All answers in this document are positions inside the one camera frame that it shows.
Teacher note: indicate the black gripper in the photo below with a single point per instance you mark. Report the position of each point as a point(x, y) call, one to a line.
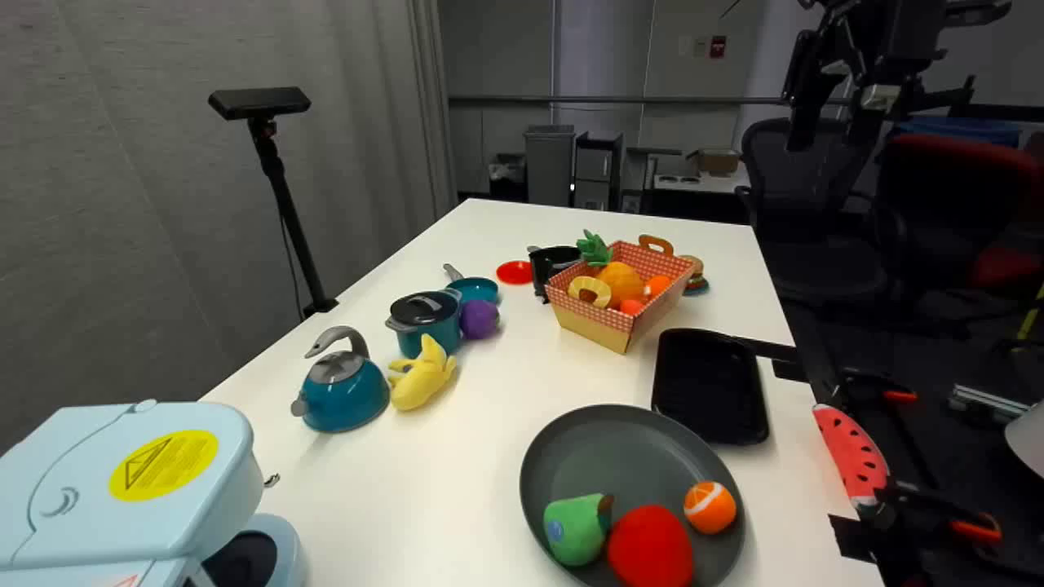
point(882, 42)

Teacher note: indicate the red checkered basket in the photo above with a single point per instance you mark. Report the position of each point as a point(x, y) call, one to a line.
point(609, 323)

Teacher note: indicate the small red toy plate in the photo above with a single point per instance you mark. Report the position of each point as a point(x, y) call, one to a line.
point(513, 273)

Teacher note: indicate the dark grey round plate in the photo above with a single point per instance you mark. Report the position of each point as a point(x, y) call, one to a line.
point(630, 457)

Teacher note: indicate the black office chair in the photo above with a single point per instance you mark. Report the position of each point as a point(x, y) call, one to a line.
point(810, 208)

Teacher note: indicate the red office chair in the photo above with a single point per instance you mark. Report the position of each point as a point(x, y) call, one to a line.
point(966, 197)

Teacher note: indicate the small toy can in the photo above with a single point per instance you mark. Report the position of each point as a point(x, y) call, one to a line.
point(695, 280)

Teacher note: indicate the small orange fruit plush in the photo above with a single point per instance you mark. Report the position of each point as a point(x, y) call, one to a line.
point(658, 284)
point(630, 307)

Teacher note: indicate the grey storage cabinet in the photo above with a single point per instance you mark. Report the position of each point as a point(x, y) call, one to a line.
point(549, 164)

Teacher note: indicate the black rectangular tray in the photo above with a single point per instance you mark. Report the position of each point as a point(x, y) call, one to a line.
point(708, 385)

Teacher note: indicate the red watermelon slice plush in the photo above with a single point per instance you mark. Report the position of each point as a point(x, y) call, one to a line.
point(851, 452)

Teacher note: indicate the teal toy frying pan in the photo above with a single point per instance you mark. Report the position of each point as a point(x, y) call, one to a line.
point(473, 288)

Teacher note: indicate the orange slice plush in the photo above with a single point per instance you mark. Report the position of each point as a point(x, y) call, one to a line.
point(708, 507)

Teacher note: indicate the teal toy pot with lid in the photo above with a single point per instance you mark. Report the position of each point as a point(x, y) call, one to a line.
point(425, 319)

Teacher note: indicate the red apple plush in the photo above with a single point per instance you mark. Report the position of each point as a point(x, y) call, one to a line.
point(651, 546)

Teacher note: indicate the yellow banana plush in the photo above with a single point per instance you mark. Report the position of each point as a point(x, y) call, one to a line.
point(425, 375)

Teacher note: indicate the green pear plush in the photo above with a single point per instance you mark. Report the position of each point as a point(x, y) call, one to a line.
point(573, 529)

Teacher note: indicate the teal toy kettle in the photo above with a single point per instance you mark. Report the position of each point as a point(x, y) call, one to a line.
point(342, 391)

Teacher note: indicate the black tripod stand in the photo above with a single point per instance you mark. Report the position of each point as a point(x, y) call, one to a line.
point(261, 103)

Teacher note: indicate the light blue toy toaster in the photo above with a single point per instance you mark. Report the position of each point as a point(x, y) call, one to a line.
point(118, 492)

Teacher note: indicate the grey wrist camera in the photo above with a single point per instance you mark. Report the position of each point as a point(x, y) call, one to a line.
point(882, 98)

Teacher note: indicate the red wall alarm box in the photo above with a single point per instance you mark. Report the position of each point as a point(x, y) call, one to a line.
point(720, 48)

